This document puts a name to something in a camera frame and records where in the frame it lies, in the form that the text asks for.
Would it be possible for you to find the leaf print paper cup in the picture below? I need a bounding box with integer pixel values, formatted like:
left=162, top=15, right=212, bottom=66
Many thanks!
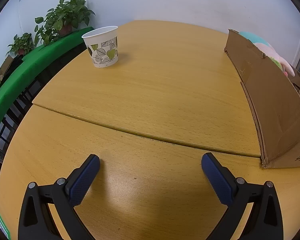
left=82, top=26, right=119, bottom=69

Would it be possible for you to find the small potted green plant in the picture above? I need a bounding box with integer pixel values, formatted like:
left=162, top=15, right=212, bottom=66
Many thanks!
left=7, top=32, right=35, bottom=56

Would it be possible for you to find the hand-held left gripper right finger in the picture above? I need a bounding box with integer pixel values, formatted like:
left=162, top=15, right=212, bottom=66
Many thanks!
left=201, top=152, right=284, bottom=240

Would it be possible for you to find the wooden desk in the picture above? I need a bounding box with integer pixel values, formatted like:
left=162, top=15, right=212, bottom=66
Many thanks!
left=0, top=20, right=300, bottom=240

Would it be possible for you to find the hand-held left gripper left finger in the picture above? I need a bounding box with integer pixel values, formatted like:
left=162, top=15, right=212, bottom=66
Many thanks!
left=18, top=154, right=101, bottom=240

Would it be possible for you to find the cardboard box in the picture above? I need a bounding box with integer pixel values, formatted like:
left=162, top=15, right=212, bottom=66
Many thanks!
left=224, top=29, right=300, bottom=169

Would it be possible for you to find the large potted green plant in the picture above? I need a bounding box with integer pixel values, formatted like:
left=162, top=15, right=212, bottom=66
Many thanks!
left=34, top=0, right=96, bottom=47

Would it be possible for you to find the green cloth cover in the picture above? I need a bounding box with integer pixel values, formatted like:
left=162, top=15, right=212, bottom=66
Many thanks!
left=0, top=27, right=95, bottom=150

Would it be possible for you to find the green haired pig plush toy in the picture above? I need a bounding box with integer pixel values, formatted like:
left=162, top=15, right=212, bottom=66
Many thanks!
left=239, top=31, right=296, bottom=77

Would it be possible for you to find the small brown cardboard carton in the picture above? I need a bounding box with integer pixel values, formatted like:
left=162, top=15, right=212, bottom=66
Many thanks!
left=0, top=55, right=14, bottom=93

